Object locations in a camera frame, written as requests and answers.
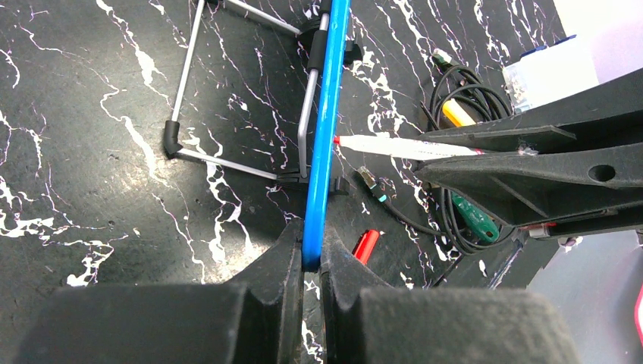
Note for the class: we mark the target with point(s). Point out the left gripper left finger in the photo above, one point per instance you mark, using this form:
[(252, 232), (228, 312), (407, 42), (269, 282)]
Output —
[(254, 317)]

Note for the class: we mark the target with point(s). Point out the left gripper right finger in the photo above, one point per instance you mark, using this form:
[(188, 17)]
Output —
[(369, 321)]

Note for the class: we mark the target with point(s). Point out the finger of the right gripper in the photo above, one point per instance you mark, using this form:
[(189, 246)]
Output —
[(604, 116), (585, 192)]

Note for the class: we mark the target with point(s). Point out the red marker cap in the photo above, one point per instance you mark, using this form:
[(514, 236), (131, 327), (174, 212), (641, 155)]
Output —
[(363, 249)]

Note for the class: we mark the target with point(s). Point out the white red marker pen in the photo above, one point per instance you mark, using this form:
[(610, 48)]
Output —
[(403, 148)]

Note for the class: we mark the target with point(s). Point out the blue framed whiteboard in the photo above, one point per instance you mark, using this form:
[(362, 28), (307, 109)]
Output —
[(319, 181)]

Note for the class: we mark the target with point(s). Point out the clear plastic screw box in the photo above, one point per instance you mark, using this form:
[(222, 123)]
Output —
[(550, 73)]

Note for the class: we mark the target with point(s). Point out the green handled screwdriver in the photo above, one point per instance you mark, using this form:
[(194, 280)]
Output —
[(476, 220)]

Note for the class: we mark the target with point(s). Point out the yellow handled screwdriver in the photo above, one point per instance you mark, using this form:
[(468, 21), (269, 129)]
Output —
[(456, 114)]

